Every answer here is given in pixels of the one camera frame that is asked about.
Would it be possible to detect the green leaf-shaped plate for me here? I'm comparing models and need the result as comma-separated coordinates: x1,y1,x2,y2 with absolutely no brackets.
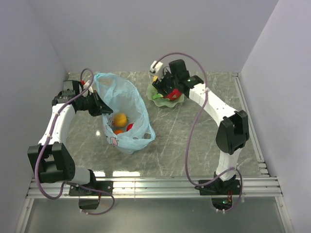
147,83,185,108

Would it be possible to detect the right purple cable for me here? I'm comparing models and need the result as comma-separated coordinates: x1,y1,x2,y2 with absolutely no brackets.
155,52,243,214

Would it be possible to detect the orange fake tangerine front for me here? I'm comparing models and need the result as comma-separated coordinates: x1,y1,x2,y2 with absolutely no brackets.
114,129,124,135

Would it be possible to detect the red fake dragon fruit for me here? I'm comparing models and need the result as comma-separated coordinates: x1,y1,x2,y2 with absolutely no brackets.
163,89,182,101

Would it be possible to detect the red fake apple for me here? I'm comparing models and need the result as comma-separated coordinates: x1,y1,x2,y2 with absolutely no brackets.
126,123,134,131

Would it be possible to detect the light blue plastic bag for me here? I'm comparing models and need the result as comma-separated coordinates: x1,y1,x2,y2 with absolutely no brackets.
94,73,156,154

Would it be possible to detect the aluminium rail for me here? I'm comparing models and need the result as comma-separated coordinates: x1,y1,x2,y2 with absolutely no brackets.
232,73,270,177
26,177,283,199

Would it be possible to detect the aluminium front rail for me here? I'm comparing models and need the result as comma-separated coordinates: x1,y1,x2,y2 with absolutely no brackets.
26,177,283,199

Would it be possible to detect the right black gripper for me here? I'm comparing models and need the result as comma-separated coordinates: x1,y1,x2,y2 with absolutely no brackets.
152,67,179,99

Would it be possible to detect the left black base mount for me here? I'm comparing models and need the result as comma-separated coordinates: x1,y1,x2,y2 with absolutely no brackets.
69,181,113,211

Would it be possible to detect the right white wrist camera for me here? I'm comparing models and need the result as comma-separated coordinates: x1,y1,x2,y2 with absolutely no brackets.
149,61,164,81

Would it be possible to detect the yellow-orange fake peach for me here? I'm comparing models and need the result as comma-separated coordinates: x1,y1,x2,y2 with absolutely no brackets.
113,113,128,128

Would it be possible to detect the aluminium right side rail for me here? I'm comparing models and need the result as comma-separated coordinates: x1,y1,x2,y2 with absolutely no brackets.
232,73,270,177

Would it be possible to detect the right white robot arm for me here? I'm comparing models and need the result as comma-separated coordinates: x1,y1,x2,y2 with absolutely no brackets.
149,59,249,194

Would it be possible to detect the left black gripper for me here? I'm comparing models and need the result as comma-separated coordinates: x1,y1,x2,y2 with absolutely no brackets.
78,90,113,117

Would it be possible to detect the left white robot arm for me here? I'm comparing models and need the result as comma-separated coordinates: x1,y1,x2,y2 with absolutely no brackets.
27,80,113,195

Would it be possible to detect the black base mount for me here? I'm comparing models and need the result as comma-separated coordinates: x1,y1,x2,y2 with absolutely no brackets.
195,175,243,213
69,181,113,211

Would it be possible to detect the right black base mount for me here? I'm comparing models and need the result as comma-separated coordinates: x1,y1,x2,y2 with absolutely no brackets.
195,175,243,213

